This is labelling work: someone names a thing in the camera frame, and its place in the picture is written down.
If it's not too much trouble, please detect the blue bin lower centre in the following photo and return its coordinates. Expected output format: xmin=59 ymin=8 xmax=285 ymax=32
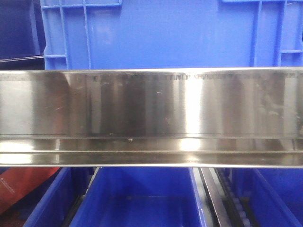
xmin=70 ymin=167 xmax=207 ymax=227

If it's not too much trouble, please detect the red cardboard package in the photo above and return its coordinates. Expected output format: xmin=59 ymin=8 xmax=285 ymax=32
xmin=0 ymin=167 xmax=59 ymax=213

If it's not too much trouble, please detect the blue bin lower left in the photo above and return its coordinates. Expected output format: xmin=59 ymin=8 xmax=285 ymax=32
xmin=24 ymin=167 xmax=94 ymax=227

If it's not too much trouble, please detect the large blue shelf crate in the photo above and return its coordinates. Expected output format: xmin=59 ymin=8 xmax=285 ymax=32
xmin=40 ymin=0 xmax=303 ymax=70

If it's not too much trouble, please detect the steel roller track rail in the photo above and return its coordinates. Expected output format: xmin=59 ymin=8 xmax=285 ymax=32
xmin=199 ymin=167 xmax=232 ymax=227

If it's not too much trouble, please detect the stainless steel shelf beam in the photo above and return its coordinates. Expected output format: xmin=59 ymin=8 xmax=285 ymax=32
xmin=0 ymin=67 xmax=303 ymax=168

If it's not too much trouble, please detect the blue bin lower right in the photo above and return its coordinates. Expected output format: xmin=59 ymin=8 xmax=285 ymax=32
xmin=229 ymin=168 xmax=303 ymax=227

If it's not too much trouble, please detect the blue bin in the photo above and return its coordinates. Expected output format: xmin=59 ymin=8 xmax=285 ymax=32
xmin=24 ymin=167 xmax=94 ymax=227
xmin=70 ymin=167 xmax=207 ymax=227
xmin=229 ymin=168 xmax=303 ymax=227

